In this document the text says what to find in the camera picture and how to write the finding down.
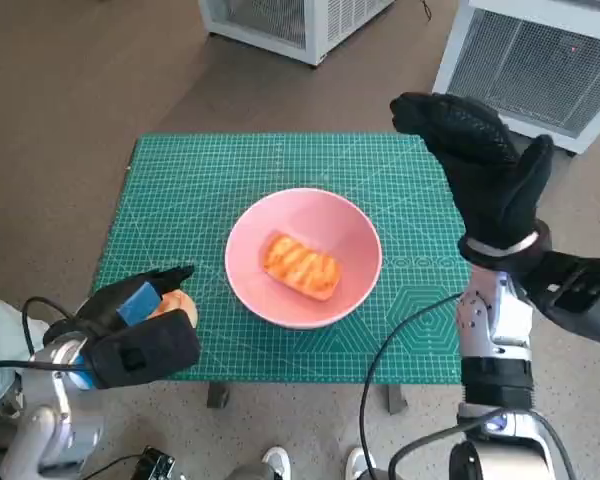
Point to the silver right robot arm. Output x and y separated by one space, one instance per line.
490 325

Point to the long grooved toy bread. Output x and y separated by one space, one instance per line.
300 265

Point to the white shoe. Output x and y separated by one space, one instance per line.
357 462
276 462

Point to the green cutting mat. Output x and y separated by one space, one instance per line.
180 175

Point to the dark table leg bracket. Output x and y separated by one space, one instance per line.
217 395
395 398

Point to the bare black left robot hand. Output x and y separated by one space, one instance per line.
140 305

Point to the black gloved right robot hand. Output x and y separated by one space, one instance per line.
490 180

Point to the round toy bread bun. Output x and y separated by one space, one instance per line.
182 302

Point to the small white mesh cabinet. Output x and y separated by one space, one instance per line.
320 25

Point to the person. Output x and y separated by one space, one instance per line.
0 320

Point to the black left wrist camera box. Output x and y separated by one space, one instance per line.
140 350

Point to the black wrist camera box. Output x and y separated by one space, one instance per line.
140 350
580 295

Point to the pink bowl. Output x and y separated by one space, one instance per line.
340 235

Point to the large white mesh cabinet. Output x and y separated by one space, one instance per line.
525 65

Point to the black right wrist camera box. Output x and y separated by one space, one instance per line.
580 295

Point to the black device with silver frame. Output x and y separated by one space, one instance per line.
152 462

